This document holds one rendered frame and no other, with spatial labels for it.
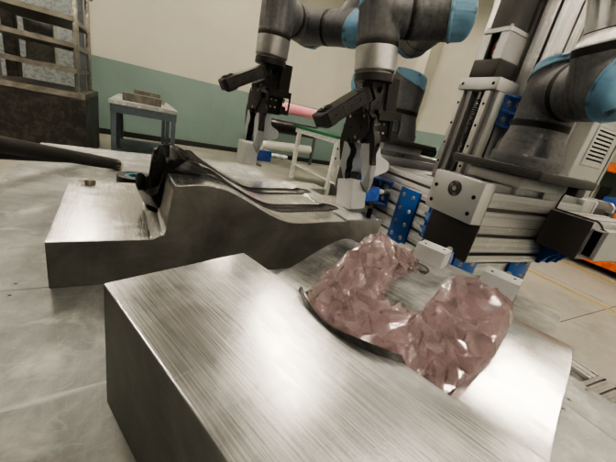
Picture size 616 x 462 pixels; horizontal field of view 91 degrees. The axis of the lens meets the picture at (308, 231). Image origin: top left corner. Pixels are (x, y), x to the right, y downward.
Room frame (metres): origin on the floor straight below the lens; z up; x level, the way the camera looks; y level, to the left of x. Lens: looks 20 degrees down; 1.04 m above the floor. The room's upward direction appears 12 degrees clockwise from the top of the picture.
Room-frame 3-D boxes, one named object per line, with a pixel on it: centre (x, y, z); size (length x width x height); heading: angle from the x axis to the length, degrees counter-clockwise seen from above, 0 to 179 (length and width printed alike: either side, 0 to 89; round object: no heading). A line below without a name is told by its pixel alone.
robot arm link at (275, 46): (0.80, 0.17, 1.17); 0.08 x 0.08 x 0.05
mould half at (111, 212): (0.54, 0.14, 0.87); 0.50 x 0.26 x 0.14; 125
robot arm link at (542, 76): (0.77, -0.47, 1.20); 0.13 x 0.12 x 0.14; 1
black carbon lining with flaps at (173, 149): (0.54, 0.13, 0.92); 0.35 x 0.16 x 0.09; 125
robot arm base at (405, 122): (1.22, -0.24, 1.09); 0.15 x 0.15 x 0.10
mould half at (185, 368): (0.29, -0.13, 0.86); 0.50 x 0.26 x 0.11; 142
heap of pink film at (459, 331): (0.30, -0.13, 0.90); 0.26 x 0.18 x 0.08; 142
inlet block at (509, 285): (0.47, -0.33, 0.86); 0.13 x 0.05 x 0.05; 142
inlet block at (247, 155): (0.81, 0.15, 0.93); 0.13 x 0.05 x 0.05; 125
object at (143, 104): (4.44, 2.62, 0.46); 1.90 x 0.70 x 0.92; 31
